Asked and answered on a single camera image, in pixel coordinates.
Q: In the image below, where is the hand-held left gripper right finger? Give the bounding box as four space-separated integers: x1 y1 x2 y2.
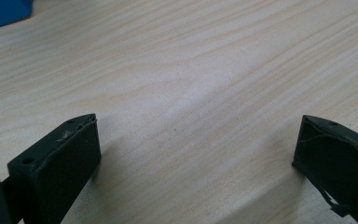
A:
291 114 358 224

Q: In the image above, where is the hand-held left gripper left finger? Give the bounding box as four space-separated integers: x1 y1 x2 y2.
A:
7 113 103 224

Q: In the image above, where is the thick blue book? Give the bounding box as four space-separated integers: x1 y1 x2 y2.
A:
0 0 34 30

